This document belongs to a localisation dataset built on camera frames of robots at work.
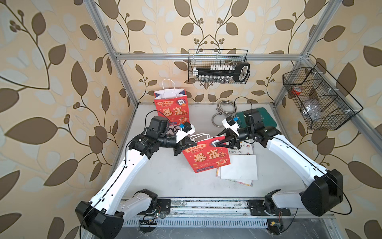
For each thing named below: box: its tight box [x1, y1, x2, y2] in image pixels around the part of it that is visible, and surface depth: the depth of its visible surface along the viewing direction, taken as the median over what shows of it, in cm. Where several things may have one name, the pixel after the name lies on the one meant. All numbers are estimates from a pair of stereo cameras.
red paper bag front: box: [182, 139, 232, 174], surface depth 75 cm
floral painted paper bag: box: [215, 166, 254, 187], surface depth 84 cm
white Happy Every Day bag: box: [220, 140, 259, 181], surface depth 86 cm
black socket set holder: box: [192, 62, 251, 84], surface depth 86 cm
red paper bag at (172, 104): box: [153, 88, 191, 126], surface depth 96 cm
